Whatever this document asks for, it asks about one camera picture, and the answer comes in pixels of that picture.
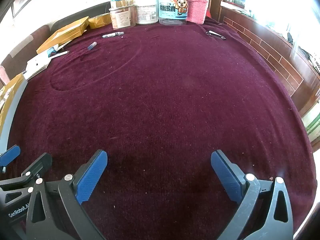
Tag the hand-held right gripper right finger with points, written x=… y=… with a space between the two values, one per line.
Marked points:
x=225 y=177

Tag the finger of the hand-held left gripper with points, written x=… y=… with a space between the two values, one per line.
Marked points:
x=41 y=163
x=10 y=155

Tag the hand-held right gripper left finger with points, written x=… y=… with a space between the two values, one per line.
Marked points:
x=92 y=177

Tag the yellow taped cardboard box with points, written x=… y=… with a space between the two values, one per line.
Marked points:
x=10 y=97

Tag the white paper booklet stack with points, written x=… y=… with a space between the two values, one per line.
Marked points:
x=37 y=63

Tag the maroon velvet tablecloth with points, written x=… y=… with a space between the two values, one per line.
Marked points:
x=160 y=92

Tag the small blue packet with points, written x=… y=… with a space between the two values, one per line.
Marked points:
x=52 y=52

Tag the maroon armchair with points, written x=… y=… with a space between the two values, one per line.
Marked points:
x=25 y=45

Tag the white pen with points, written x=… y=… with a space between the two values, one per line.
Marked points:
x=60 y=53

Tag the shallow yellow cardboard tray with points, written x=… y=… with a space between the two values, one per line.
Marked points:
x=65 y=33

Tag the short black marker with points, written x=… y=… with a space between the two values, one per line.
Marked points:
x=113 y=34

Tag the yellow tape roll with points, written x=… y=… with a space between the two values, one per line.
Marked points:
x=100 y=21

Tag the dark sofa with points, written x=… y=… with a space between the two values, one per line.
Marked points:
x=82 y=11

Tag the clear plastic jar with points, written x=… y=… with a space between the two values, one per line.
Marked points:
x=121 y=18

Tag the bottle in pink knitted sleeve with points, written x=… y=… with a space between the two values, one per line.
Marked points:
x=197 y=10

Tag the white plastic jar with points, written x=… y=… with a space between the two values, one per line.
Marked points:
x=146 y=10

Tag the clear jar with blue label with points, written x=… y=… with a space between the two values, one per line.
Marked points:
x=172 y=7

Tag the small jar with striped lid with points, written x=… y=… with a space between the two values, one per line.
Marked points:
x=121 y=1

